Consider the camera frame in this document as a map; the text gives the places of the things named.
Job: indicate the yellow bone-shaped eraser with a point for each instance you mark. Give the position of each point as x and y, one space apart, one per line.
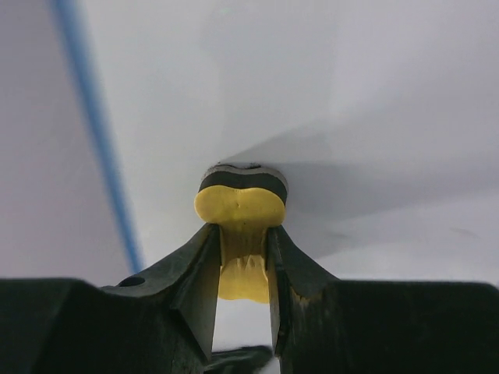
244 202

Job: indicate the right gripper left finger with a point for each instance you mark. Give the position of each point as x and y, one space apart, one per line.
160 320

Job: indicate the blue framed whiteboard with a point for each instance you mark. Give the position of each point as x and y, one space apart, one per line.
382 116

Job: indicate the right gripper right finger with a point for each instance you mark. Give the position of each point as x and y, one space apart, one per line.
322 324

